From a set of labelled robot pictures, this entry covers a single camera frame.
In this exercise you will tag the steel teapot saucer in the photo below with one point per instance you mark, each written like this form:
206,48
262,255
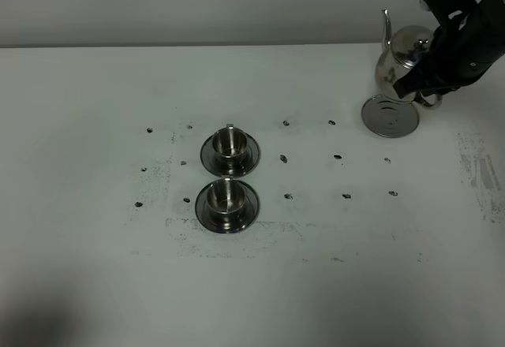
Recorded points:
388,119

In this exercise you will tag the stainless steel teapot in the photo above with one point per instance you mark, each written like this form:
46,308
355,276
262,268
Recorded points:
401,51

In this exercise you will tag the far steel cup saucer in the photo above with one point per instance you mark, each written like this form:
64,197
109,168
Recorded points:
209,163

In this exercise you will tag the stainless steel teacup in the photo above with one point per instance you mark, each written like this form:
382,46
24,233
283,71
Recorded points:
226,200
230,146

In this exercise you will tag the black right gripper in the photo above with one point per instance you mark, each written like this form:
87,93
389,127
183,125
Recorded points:
468,41

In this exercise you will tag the near steel cup saucer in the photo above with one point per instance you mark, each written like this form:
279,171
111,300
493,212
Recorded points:
245,220

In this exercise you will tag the far stainless steel teacup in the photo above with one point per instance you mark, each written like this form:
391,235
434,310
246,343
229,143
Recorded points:
230,146

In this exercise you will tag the near stainless steel teacup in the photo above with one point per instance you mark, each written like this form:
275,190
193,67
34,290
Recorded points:
226,200

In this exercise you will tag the steel cup saucer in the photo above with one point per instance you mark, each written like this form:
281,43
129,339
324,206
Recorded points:
245,220
209,163

